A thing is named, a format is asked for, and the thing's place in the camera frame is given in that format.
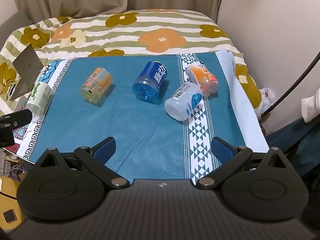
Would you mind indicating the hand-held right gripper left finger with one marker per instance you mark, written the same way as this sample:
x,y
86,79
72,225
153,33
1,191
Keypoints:
x,y
106,148

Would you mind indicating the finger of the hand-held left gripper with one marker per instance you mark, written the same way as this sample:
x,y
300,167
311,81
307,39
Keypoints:
x,y
21,117
6,137

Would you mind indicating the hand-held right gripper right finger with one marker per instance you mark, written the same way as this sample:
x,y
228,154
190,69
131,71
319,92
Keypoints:
x,y
222,148

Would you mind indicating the green label white cup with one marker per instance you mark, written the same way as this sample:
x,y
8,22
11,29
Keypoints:
x,y
38,96

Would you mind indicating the white label clear cup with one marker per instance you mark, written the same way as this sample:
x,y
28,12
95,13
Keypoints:
x,y
181,102

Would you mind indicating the yellow label clear cup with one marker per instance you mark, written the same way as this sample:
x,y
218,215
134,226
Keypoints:
x,y
96,85

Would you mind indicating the orange label clear cup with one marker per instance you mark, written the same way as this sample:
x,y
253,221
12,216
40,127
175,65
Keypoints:
x,y
205,80

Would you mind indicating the blue clear cup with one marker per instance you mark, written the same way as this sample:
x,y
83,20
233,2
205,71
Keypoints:
x,y
150,80

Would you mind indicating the teal patterned cloth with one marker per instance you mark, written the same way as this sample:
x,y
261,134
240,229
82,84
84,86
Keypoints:
x,y
140,130

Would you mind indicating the white sheet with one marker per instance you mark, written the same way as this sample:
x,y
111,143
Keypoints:
x,y
247,120

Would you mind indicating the grey laptop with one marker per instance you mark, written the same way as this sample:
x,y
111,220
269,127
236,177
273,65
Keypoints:
x,y
26,65

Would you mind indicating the white plastic bag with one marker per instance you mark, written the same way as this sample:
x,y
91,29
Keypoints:
x,y
266,100

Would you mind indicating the person's jeans leg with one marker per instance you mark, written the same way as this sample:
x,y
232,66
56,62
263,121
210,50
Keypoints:
x,y
300,145

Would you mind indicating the grey headboard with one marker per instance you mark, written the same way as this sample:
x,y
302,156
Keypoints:
x,y
12,22

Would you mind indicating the white garment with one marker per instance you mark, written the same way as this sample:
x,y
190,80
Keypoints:
x,y
311,105

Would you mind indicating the floral striped quilt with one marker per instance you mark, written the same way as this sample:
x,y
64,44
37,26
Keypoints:
x,y
125,37

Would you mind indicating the black curved pole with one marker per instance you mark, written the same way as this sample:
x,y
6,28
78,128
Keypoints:
x,y
307,67

